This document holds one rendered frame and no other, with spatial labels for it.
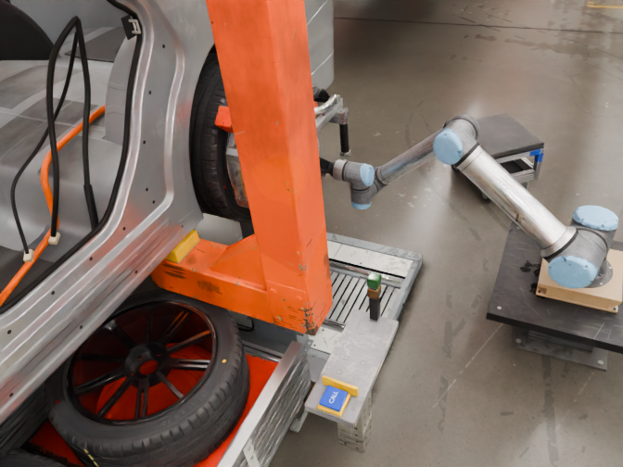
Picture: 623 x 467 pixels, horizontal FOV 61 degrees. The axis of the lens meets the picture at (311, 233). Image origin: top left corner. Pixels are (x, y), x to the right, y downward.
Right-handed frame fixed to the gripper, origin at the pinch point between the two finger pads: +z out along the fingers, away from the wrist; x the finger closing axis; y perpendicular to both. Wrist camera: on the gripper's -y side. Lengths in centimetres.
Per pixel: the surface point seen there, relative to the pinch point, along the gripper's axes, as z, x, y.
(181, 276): 5, -57, -56
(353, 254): -24, -35, 44
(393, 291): -50, -48, 39
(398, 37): 56, 184, 274
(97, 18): 170, 71, 26
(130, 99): 9, -6, -96
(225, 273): -14, -52, -59
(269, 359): -24, -82, -29
